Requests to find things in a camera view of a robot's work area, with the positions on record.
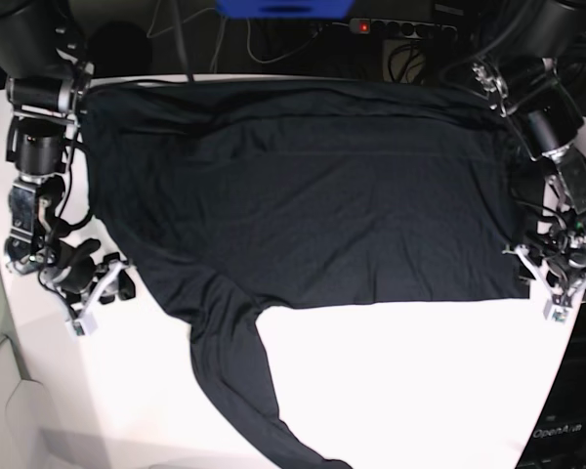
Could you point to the black OpenArm case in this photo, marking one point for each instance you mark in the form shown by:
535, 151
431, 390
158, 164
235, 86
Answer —
558, 439

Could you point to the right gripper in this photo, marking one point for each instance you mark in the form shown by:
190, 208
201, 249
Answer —
86, 285

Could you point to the blue plastic box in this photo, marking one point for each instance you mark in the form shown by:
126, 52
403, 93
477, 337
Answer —
284, 9

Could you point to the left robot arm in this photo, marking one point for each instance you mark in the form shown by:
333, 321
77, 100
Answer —
516, 61

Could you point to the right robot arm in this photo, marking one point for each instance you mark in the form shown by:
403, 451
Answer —
43, 53

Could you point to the black round stool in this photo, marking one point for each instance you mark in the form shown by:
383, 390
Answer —
119, 48

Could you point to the dark navy long-sleeve shirt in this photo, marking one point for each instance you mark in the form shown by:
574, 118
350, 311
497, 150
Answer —
232, 197

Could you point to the black power strip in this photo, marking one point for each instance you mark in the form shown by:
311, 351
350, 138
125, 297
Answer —
408, 30

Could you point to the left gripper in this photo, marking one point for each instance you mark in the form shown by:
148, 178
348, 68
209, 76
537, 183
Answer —
559, 265

